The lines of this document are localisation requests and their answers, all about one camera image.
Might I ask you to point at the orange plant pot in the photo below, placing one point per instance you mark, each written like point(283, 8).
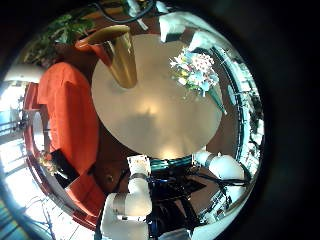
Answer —
point(98, 53)

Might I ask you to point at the yellow flower bunch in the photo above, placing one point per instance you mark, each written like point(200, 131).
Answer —
point(48, 161)

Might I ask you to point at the green leafy plant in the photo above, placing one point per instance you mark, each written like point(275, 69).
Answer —
point(63, 31)

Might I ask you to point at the large orange red armchair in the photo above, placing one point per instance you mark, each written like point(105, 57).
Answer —
point(70, 116)

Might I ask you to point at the flower bouquet with green wrap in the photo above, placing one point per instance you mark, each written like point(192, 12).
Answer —
point(196, 70)

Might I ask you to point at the gold metal vase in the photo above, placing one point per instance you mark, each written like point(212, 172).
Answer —
point(123, 63)

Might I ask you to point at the black metal frame rail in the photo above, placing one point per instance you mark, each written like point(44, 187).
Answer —
point(240, 120)

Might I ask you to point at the small orange red seat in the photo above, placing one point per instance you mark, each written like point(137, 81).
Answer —
point(86, 196)

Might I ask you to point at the black control equipment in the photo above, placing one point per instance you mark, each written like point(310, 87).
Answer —
point(166, 193)

